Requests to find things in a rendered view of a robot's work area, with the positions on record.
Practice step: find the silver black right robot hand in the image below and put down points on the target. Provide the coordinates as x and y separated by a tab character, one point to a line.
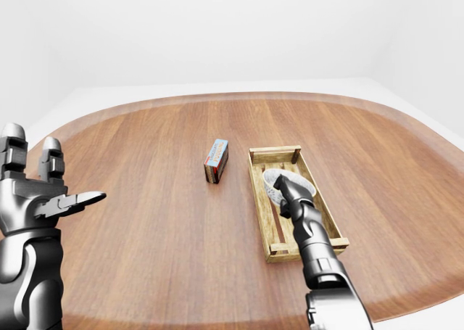
294	196

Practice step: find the printed pudding box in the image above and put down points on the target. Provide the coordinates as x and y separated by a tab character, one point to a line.
216	161

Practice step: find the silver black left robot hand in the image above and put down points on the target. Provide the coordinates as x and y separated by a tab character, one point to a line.
21	196

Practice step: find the wooden slat tray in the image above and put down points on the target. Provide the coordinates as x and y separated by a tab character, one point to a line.
275	232

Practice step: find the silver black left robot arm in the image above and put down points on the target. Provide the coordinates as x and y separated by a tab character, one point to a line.
25	279

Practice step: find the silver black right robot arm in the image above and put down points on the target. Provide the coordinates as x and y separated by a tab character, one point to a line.
326	264

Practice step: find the patterned black white bowl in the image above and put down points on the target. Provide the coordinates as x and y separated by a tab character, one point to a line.
272	190

